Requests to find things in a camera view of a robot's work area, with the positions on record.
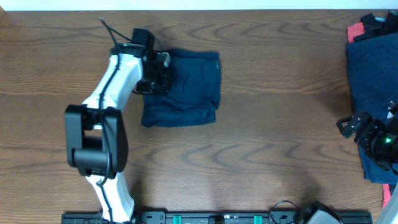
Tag red cloth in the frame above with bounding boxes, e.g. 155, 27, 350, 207
347, 22, 365, 44

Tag navy blue shorts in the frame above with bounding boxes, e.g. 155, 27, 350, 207
141, 49, 221, 128

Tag black cloth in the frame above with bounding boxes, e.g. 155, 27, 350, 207
351, 10, 397, 42

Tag black aluminium mounting rail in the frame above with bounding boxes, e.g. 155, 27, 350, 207
61, 211, 373, 224

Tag navy blue folded garment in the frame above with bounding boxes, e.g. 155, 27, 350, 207
346, 32, 398, 185

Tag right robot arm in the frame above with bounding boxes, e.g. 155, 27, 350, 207
293, 101, 397, 224

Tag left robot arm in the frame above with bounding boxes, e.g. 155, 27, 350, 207
62, 28, 170, 223

